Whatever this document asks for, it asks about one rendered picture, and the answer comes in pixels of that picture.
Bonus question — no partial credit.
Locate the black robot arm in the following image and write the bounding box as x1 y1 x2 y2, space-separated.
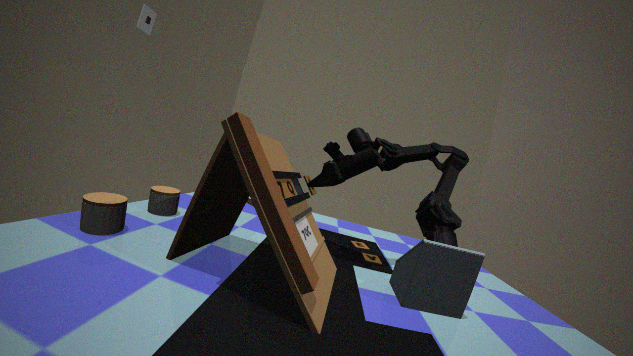
323 128 469 247

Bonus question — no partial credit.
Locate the tan letter tile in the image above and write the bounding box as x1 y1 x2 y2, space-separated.
351 241 370 251
362 253 382 265
276 178 289 199
282 178 298 197
303 176 317 195

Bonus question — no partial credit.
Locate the white paper ticket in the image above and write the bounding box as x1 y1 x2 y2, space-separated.
294 216 318 257

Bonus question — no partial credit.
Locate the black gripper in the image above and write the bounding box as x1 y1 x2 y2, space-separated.
307 154 363 187

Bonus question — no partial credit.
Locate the grey cylindrical container with tan lid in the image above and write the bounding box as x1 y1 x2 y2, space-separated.
80 192 128 235
147 186 181 216

